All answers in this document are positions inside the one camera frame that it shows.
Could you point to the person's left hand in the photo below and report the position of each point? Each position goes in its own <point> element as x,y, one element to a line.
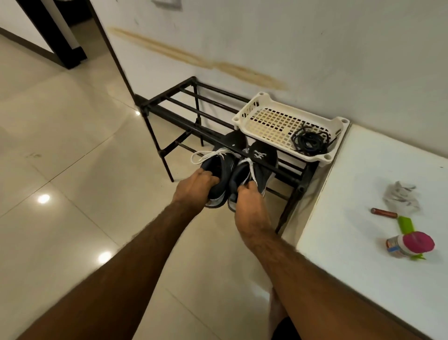
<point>194,193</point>

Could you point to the person's right hand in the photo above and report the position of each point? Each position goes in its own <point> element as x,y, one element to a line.
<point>252,210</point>

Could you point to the dark sneaker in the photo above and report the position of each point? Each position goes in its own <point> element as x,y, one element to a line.
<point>225,172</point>
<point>260,168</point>

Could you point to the grey shoelace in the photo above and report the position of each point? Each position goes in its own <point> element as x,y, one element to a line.
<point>246,167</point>

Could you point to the green marker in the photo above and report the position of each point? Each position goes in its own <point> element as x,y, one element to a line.
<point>406,225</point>

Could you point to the pink capped white bottle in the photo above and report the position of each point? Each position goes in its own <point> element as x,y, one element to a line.
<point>416,243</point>

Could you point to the person's left forearm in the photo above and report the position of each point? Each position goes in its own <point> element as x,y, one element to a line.
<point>119,280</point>

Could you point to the person's right forearm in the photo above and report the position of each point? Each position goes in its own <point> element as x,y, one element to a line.
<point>329,298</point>

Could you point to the black metal rack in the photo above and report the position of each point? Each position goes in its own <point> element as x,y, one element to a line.
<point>175,115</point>

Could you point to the white perforated plastic tray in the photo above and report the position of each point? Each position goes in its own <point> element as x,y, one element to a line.
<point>262,115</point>

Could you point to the small red stick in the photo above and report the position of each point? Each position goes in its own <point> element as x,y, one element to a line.
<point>383,212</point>

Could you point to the crumpled white paper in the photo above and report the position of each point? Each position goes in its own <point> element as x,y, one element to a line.
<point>402,197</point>

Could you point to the white wall socket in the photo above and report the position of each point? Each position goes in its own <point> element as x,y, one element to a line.
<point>168,3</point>

